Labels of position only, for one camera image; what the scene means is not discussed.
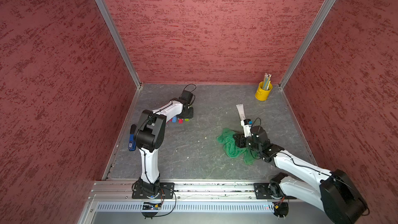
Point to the aluminium front rail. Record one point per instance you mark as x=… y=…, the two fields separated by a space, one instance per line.
x=185 y=190

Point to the left controller board with cables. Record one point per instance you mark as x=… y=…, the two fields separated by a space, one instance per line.
x=151 y=210

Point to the left corner aluminium profile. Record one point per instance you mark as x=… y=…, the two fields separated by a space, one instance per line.
x=118 y=41

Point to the right controller board with cables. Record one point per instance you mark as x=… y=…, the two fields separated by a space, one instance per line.
x=281 y=208

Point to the bundle of pencils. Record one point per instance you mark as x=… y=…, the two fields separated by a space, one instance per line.
x=266 y=81

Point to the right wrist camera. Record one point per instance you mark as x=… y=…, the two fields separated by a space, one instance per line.
x=250 y=129

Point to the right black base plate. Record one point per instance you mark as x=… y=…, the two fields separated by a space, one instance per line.
x=270 y=191

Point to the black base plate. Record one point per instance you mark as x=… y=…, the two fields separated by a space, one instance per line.
x=270 y=191
x=139 y=192

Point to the blue stapler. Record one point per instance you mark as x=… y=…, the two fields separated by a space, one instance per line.
x=132 y=142

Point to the corner aluminium profile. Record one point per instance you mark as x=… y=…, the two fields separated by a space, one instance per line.
x=118 y=41
x=315 y=26

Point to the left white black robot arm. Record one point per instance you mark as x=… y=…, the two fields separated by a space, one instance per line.
x=150 y=134

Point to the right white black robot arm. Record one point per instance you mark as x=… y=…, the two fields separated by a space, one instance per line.
x=333 y=192

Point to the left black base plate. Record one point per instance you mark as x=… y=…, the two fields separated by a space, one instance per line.
x=139 y=192

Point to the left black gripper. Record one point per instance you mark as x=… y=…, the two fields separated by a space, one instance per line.
x=190 y=115

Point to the controller board with cables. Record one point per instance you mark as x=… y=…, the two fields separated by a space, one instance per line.
x=281 y=208
x=151 y=210

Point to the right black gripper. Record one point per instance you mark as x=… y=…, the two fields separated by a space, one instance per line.
x=240 y=141

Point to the yellow cup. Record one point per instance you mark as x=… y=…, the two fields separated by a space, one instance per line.
x=262 y=94

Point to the white tube orange cap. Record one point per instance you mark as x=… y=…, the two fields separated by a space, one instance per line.
x=241 y=112

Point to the right corner aluminium profile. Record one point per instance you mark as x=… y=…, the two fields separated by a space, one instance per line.
x=315 y=26

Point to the green microfiber cloth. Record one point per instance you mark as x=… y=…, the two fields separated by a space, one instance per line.
x=229 y=139

